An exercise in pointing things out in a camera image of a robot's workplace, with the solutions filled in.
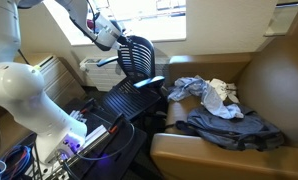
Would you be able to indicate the grey backpack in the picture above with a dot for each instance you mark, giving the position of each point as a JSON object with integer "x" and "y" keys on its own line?
{"x": 249, "y": 132}

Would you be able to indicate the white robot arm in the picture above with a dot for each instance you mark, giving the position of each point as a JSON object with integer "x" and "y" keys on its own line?
{"x": 22, "y": 93}

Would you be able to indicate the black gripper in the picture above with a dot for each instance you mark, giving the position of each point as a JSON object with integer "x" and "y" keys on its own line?
{"x": 124, "y": 40}

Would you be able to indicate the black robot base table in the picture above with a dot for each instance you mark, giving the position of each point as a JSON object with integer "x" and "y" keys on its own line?
{"x": 114, "y": 156}

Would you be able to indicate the black office chair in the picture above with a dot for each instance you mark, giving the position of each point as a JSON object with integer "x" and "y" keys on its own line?
{"x": 141, "y": 89}

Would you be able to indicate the light blue shirt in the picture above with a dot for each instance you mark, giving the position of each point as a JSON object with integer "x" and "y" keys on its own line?
{"x": 196, "y": 86}

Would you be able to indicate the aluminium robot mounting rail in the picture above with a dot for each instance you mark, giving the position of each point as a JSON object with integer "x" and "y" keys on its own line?
{"x": 85, "y": 143}

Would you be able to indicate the white cloth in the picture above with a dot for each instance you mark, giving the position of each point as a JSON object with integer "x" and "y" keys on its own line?
{"x": 225, "y": 90}

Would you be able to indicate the tan filing cabinet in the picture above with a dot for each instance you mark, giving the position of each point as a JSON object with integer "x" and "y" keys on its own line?
{"x": 60, "y": 84}

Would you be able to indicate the white wall radiator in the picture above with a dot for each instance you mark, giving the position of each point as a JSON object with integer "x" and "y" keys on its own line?
{"x": 105, "y": 77}

